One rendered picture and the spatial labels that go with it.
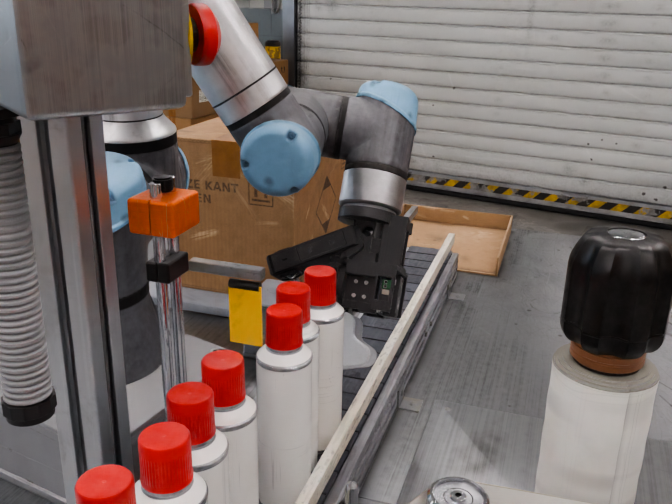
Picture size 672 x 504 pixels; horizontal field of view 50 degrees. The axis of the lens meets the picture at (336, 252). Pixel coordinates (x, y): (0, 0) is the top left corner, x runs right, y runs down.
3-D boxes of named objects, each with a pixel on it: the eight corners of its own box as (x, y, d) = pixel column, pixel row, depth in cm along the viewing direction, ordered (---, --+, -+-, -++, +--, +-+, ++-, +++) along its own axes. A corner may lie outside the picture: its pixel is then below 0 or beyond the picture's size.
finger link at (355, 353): (359, 400, 78) (374, 315, 79) (308, 390, 79) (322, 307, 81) (366, 400, 81) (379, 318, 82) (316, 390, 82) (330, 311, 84)
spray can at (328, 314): (333, 459, 78) (338, 282, 71) (288, 450, 79) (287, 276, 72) (346, 432, 82) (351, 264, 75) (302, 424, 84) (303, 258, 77)
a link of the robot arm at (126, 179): (19, 298, 77) (3, 177, 72) (71, 248, 89) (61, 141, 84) (129, 309, 76) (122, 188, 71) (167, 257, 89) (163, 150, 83)
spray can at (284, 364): (309, 517, 69) (311, 322, 62) (254, 515, 69) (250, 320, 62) (312, 482, 74) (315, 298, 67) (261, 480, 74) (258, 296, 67)
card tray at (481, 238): (497, 276, 142) (499, 257, 141) (369, 259, 149) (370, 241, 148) (511, 231, 169) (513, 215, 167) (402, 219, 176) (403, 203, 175)
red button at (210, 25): (182, 3, 43) (227, 4, 44) (155, 2, 45) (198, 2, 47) (185, 69, 44) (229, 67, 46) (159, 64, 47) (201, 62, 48)
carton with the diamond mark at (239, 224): (294, 305, 122) (294, 147, 113) (169, 285, 129) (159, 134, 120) (348, 249, 149) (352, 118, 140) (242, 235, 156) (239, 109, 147)
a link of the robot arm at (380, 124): (351, 95, 91) (418, 107, 91) (336, 179, 90) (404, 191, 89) (353, 70, 83) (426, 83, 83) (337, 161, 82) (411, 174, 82)
